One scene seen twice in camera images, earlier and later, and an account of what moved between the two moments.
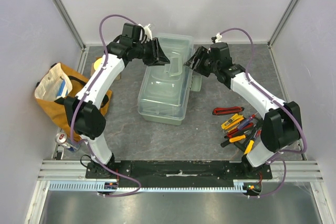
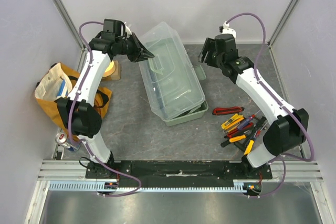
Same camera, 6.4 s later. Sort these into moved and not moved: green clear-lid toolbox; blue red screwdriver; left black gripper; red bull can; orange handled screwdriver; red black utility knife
Moved: green clear-lid toolbox; left black gripper
Not moved: red black utility knife; red bull can; blue red screwdriver; orange handled screwdriver
